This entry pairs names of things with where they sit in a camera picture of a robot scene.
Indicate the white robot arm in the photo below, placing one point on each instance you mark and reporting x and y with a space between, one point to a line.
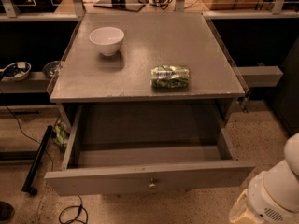
289 163

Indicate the grey top drawer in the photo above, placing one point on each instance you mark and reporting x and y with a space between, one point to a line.
120 148

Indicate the black monitor stand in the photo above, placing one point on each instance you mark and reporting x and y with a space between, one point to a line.
125 5

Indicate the white ceramic bowl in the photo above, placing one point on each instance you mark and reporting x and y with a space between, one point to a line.
107 40

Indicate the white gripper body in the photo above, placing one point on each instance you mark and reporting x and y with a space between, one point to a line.
261 200

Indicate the white dish on shelf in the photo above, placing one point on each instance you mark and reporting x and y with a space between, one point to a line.
17 71

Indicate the dark shoe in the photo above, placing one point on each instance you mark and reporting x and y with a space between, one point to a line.
6 212

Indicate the grey low shelf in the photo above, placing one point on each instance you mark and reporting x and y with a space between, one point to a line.
36 82

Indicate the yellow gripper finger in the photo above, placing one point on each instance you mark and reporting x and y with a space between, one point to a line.
240 213

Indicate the dark green small bowl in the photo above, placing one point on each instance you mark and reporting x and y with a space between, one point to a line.
51 68

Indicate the grey drawer cabinet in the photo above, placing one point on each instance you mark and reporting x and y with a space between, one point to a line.
151 39

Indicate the green bag beside cabinet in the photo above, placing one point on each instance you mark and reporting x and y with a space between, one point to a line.
60 134

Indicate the green snack bag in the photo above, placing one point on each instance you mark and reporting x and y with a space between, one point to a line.
170 76

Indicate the black bar on floor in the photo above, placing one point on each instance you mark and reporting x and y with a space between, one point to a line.
27 186

